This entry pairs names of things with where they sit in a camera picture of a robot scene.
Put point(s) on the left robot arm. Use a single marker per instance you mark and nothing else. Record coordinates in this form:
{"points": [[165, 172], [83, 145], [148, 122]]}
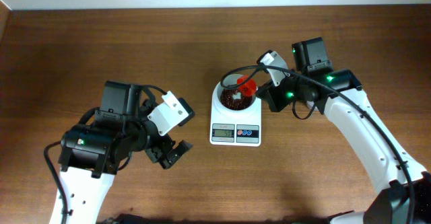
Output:
{"points": [[104, 140]]}

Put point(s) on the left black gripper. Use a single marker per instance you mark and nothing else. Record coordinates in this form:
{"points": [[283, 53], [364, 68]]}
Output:
{"points": [[172, 156]]}

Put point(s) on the red beans in bowl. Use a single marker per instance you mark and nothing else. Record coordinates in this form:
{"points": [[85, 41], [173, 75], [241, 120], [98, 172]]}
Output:
{"points": [[234, 99]]}

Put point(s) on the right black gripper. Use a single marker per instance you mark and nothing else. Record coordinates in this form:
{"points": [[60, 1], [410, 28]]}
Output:
{"points": [[269, 90]]}

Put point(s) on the orange measuring scoop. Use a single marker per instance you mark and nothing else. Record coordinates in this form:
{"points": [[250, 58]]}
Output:
{"points": [[247, 86]]}

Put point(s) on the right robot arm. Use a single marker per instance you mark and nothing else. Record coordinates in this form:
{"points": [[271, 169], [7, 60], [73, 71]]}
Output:
{"points": [[401, 183]]}

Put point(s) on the white round bowl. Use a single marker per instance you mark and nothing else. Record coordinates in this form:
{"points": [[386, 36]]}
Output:
{"points": [[218, 91]]}

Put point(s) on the white digital kitchen scale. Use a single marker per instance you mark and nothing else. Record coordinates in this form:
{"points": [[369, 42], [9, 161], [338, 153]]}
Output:
{"points": [[241, 128]]}

